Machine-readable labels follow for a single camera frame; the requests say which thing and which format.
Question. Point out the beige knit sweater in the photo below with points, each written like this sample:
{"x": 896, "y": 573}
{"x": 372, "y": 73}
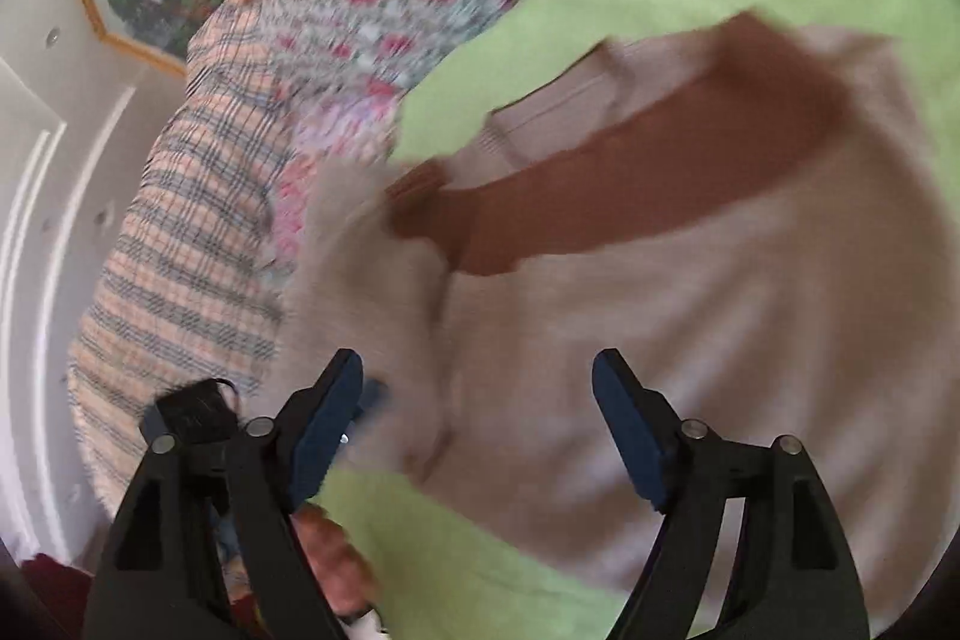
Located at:
{"x": 747, "y": 214}

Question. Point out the plaid checkered blanket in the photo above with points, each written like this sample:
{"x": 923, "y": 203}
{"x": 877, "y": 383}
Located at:
{"x": 180, "y": 297}

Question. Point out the large peony floral pillow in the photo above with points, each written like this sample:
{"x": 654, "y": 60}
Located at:
{"x": 357, "y": 125}

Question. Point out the person's left hand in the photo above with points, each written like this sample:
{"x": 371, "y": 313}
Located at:
{"x": 343, "y": 576}

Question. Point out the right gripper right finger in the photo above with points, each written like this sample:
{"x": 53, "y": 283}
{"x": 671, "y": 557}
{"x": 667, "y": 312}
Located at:
{"x": 645, "y": 429}

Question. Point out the light green bed sheet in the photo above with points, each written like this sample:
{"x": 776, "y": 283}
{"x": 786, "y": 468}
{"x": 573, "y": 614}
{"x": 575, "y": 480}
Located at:
{"x": 440, "y": 576}

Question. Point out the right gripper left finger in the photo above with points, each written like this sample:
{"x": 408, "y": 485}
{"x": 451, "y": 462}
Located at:
{"x": 311, "y": 424}

